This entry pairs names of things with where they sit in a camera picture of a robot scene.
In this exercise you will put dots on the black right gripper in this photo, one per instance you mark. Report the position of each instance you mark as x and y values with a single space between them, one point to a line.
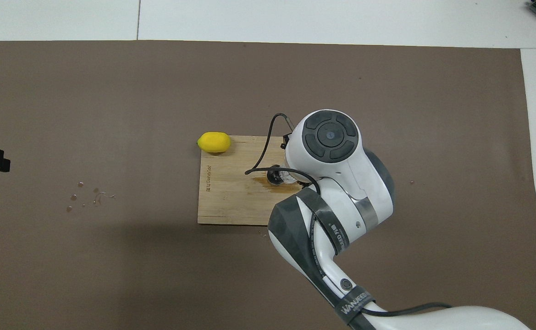
286 141

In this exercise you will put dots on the small clear glass cup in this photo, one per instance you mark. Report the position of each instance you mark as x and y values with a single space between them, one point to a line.
290 178

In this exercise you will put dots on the metal double jigger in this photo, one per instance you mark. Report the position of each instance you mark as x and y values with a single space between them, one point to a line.
274 176

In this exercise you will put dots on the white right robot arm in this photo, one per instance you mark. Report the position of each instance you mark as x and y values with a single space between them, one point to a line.
332 183

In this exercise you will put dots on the yellow lemon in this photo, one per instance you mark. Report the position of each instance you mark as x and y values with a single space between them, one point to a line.
213 142

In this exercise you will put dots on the bamboo cutting board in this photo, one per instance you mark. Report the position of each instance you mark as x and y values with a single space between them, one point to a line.
231 201

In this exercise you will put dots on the brown table mat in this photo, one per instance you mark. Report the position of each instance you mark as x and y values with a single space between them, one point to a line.
112 275

